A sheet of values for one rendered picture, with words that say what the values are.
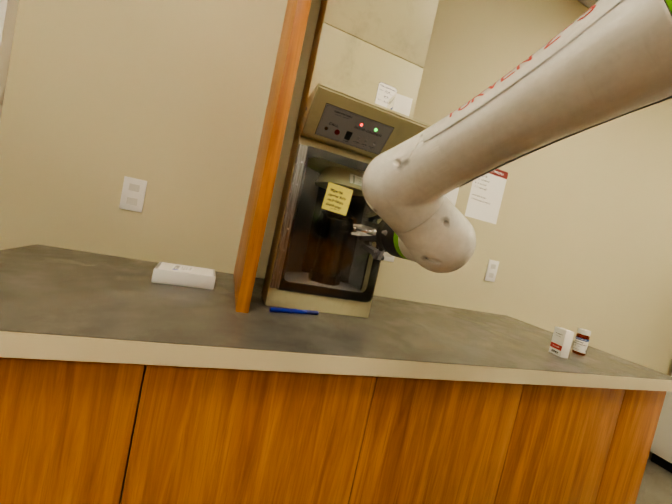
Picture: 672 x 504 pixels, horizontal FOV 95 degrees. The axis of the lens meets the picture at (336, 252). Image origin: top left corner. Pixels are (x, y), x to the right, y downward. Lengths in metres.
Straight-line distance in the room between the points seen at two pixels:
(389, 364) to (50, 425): 0.59
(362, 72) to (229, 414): 0.90
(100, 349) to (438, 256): 0.54
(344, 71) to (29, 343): 0.88
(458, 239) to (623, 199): 2.18
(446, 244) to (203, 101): 1.06
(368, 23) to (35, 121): 1.07
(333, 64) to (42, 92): 0.93
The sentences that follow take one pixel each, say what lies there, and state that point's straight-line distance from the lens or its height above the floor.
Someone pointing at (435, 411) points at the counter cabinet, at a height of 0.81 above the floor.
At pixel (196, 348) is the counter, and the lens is 0.60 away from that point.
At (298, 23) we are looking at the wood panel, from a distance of 0.89.
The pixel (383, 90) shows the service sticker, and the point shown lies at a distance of 1.01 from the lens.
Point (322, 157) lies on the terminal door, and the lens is 0.88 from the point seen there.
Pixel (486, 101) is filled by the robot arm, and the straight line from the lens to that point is 0.42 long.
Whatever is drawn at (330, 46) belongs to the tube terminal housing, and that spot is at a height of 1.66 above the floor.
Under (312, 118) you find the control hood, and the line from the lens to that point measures 0.85.
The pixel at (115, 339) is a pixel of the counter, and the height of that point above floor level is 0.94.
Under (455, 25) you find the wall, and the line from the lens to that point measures 1.84.
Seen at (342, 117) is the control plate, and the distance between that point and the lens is 0.85.
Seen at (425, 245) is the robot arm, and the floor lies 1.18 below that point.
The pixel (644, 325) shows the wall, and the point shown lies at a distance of 3.09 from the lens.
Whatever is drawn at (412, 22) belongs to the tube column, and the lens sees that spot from 1.13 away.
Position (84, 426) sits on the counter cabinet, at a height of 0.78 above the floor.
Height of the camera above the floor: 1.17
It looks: 3 degrees down
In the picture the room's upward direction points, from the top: 12 degrees clockwise
